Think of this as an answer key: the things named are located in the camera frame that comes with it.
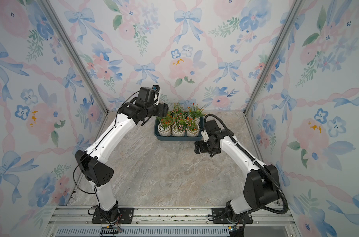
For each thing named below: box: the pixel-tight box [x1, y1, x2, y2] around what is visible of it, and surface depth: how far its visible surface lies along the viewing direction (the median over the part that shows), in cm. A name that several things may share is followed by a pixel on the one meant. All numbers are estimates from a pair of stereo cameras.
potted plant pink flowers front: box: [172, 108, 189, 137], surface depth 99 cm
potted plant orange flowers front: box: [186, 117, 200, 137], surface depth 102 cm
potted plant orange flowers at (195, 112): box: [186, 102, 208, 125], surface depth 105 cm
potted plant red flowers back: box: [155, 114, 176, 137], surface depth 102 cm
